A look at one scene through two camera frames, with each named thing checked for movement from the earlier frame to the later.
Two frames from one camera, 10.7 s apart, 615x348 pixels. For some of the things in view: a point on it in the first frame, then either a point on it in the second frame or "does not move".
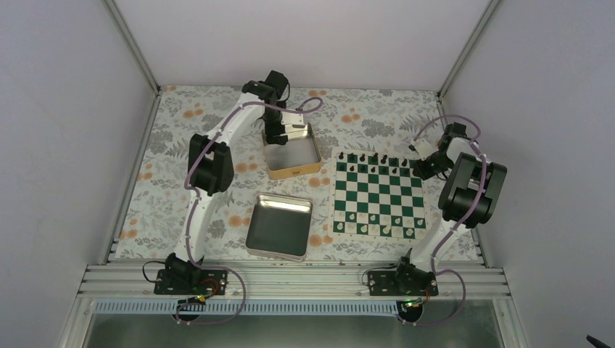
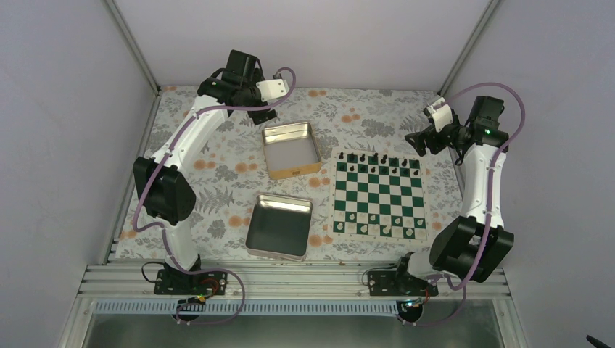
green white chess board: (376, 194) does not move
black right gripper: (423, 172) to (420, 145)
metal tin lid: (279, 227) does not move
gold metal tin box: (298, 156) does not move
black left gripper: (269, 131) to (261, 118)
